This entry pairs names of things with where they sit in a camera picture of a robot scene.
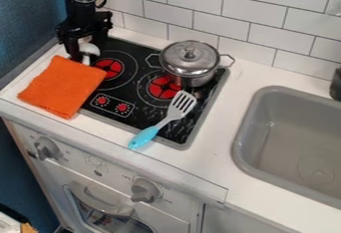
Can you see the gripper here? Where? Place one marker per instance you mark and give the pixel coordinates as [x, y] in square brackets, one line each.
[84, 28]

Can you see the white toy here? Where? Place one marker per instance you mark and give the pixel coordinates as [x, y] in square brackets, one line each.
[91, 51]

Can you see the toy stove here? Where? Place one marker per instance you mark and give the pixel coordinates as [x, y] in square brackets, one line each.
[133, 111]

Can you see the orange cloth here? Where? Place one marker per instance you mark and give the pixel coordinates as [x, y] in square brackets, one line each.
[62, 86]

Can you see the silver lid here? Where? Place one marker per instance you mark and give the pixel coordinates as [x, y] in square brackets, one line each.
[190, 57]

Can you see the silver pot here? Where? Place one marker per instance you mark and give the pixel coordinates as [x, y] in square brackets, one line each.
[200, 77]

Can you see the toy sink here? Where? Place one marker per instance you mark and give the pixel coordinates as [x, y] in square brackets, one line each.
[293, 147]

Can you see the tap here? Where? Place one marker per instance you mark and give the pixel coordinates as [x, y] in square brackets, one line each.
[336, 87]

